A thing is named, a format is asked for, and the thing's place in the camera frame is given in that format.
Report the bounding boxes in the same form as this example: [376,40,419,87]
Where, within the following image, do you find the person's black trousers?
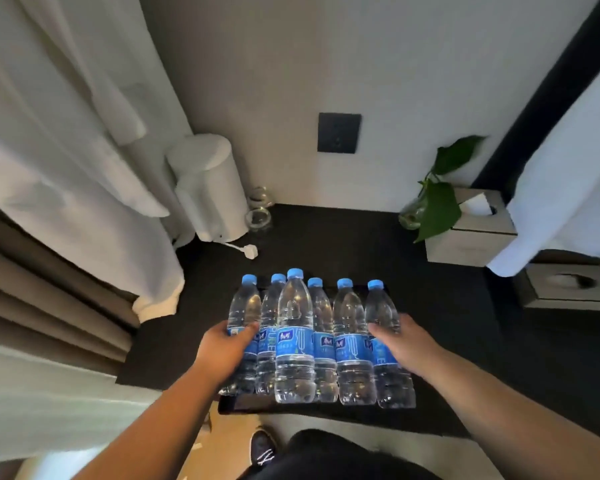
[239,429,443,480]

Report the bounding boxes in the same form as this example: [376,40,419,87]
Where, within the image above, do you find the green plant in glass vase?
[398,135,487,244]

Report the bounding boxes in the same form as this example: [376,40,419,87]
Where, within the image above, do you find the grey wooden tissue box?
[513,264,600,312]

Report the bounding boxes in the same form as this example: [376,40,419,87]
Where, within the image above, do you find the brown curtain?
[0,192,142,378]

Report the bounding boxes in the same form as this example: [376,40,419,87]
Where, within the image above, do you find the white hanging cloth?
[487,47,600,278]

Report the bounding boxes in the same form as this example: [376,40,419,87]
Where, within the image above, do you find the white cylindrical appliance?
[166,134,251,244]

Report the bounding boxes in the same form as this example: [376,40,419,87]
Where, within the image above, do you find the single clear bottle blue cap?
[364,280,417,410]
[220,274,263,397]

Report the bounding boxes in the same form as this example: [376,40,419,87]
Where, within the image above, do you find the black wall socket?
[317,112,362,154]

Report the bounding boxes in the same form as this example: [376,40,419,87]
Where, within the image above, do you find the white curtain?
[0,0,196,324]

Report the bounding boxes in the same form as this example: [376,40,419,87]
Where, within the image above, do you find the black frame panel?
[471,0,600,205]

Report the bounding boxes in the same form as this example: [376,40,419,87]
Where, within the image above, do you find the person's right hand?
[367,314,449,381]

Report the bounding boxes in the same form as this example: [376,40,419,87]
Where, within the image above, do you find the person's left hand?
[195,321,261,389]

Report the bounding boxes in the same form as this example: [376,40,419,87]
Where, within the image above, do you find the white tissue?
[459,192,497,216]

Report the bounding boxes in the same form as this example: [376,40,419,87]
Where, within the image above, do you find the person's right forearm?
[420,351,600,480]

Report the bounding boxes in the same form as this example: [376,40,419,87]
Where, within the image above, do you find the row of water bottles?
[255,268,379,406]

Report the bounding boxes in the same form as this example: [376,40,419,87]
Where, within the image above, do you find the white power cable with plug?
[214,239,259,260]

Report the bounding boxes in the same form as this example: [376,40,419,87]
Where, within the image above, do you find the black tray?
[218,394,421,423]

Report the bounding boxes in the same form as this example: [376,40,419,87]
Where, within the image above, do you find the black shoe with white laces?
[249,429,279,468]

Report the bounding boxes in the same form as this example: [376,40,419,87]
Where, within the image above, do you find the light wooden tissue box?
[425,188,518,268]

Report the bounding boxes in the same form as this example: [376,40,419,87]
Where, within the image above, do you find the person's left forearm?
[72,366,231,480]

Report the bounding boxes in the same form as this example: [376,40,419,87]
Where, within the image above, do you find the clear glass jar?
[244,207,273,233]
[248,186,276,209]

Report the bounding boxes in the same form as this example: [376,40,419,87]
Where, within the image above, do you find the white bedding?
[0,340,163,460]

